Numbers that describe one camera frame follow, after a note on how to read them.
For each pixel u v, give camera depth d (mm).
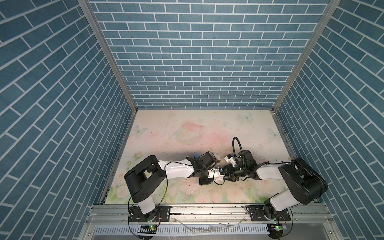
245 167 737
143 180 452
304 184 458
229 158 864
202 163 691
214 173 753
